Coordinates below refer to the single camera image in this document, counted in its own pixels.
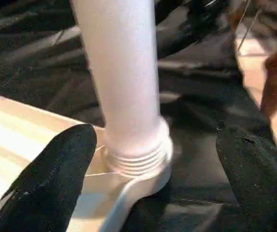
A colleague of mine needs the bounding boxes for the white plastic table top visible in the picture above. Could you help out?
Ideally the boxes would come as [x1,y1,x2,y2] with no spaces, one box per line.
[0,91,175,232]

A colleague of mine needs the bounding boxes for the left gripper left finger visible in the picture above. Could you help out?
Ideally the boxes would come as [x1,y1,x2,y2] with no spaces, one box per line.
[0,123,98,232]

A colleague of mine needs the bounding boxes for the white plastic table leg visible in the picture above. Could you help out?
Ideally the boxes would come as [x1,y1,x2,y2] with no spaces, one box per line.
[69,0,175,177]

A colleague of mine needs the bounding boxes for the black work mat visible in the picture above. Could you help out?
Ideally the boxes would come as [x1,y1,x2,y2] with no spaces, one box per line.
[0,0,277,232]

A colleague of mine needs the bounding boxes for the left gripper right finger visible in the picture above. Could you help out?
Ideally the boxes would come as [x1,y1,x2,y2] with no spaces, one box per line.
[215,122,277,232]

